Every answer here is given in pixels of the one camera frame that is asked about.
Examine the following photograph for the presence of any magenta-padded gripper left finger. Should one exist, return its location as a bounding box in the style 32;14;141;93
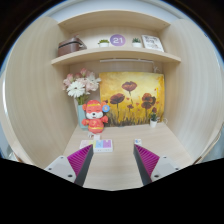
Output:
44;144;95;187

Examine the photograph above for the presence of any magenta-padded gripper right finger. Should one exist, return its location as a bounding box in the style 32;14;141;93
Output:
133;144;182;186

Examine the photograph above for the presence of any small plant in white pot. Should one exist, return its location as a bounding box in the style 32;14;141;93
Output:
149;113;159;129

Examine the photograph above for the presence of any white adapter block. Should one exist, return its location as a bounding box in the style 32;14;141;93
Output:
88;132;102;140

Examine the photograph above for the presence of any red plush mouse toy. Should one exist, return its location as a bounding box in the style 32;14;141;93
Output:
81;99;111;134

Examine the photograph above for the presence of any teal vase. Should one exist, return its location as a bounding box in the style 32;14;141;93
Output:
77;104;88;130

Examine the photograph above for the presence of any yellow poppy painting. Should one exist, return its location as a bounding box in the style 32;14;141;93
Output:
98;71;166;128

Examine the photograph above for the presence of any pink and white flower bouquet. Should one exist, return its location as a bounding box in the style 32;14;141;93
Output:
62;67;102;106

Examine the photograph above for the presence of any white light bar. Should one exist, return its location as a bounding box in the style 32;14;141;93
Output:
99;58;155;64

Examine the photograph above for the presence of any wooden shelf unit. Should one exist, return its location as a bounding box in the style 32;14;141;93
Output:
50;9;183;66

